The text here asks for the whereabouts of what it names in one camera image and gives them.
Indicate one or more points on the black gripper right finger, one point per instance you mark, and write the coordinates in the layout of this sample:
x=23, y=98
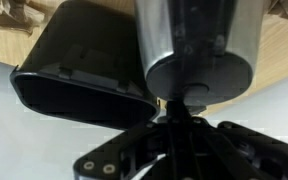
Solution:
x=197, y=143

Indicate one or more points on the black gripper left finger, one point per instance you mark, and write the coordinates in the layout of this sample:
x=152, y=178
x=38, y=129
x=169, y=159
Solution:
x=172, y=140

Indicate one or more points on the stainless steel electric kettle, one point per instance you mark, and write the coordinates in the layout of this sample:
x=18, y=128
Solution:
x=157, y=40

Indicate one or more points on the black plastic waste bin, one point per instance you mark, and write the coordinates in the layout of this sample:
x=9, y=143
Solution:
x=84, y=50

